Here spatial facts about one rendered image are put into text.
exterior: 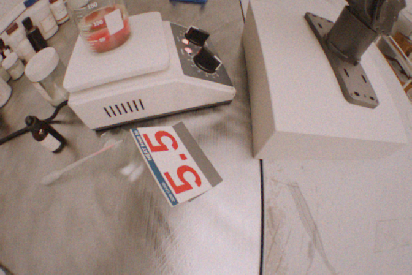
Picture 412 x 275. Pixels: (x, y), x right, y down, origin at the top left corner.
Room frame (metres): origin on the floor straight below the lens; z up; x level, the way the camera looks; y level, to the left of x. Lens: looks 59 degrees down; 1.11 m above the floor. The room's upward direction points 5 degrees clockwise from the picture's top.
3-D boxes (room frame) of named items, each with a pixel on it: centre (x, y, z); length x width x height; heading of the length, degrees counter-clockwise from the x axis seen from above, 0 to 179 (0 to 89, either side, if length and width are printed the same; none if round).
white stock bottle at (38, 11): (0.36, 0.46, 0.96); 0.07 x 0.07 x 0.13
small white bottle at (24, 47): (0.26, 0.43, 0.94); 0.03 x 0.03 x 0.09
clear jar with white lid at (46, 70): (0.16, 0.25, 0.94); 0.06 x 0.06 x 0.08
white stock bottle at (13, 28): (0.29, 0.49, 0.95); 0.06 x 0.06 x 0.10
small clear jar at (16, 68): (0.21, 0.45, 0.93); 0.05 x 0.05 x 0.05
